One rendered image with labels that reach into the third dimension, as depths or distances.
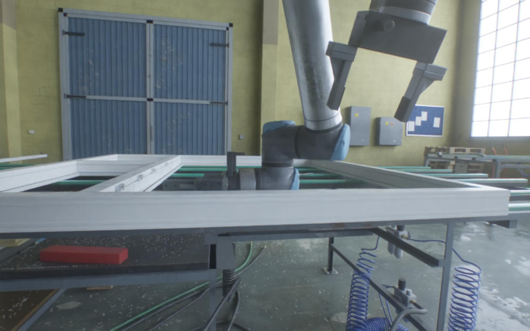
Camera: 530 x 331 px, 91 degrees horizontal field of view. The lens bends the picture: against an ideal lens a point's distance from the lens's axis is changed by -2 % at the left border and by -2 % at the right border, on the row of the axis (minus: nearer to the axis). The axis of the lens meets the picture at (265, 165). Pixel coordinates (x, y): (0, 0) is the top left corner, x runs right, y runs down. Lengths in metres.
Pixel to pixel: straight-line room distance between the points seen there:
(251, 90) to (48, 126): 5.00
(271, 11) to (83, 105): 5.10
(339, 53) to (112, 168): 1.26
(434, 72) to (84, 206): 0.68
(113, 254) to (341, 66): 0.98
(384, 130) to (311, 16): 7.95
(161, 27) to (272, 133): 7.11
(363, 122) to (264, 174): 7.44
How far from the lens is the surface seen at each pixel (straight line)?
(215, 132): 7.10
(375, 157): 8.57
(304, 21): 0.56
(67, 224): 0.65
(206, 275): 1.09
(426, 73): 0.53
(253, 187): 0.70
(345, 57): 0.46
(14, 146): 8.30
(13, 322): 1.59
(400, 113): 0.54
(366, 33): 0.46
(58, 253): 1.26
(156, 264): 1.11
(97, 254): 1.18
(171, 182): 0.73
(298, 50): 0.58
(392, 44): 0.48
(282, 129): 0.70
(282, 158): 0.70
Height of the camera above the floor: 1.05
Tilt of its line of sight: 5 degrees down
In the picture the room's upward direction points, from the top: 1 degrees clockwise
